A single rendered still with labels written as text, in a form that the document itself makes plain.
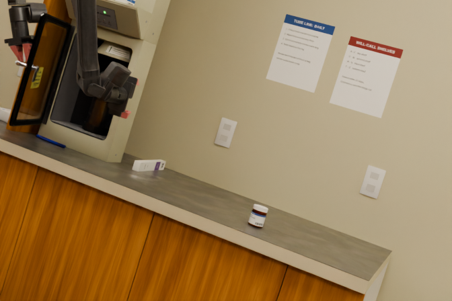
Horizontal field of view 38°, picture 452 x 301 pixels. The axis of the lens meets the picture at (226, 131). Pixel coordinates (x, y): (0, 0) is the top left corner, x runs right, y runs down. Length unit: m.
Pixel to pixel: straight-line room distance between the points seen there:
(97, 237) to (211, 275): 0.41
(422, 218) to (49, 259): 1.35
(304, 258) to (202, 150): 1.00
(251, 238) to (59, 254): 0.67
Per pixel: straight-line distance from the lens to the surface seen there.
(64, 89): 2.62
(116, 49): 2.52
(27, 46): 2.38
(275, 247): 1.92
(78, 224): 2.21
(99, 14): 2.47
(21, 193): 2.33
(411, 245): 2.59
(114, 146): 2.48
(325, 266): 1.89
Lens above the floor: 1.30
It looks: 3 degrees down
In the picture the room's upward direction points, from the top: 17 degrees clockwise
